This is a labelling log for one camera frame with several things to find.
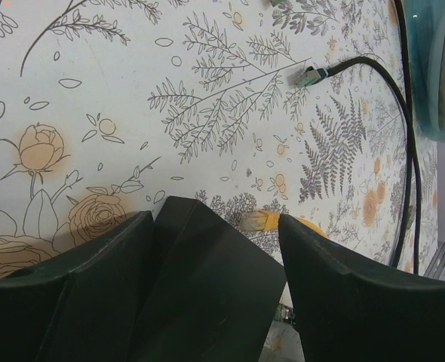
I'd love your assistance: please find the black network switch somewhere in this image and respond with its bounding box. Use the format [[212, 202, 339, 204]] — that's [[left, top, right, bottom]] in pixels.
[[128, 196, 286, 361]]

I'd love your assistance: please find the teal plastic basin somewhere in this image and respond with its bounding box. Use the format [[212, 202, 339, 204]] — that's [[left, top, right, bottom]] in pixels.
[[404, 1, 445, 143]]

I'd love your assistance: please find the floral table mat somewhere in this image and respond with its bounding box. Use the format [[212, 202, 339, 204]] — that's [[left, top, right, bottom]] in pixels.
[[0, 0, 445, 362]]

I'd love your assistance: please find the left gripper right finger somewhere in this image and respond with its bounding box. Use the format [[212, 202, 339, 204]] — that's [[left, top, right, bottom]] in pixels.
[[278, 214, 445, 361]]

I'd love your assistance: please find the yellow ethernet cable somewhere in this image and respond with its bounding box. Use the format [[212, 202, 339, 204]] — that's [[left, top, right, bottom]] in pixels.
[[241, 210, 327, 238]]

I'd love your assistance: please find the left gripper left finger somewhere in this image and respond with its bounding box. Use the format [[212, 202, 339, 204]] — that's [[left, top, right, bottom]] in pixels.
[[0, 211, 154, 361]]

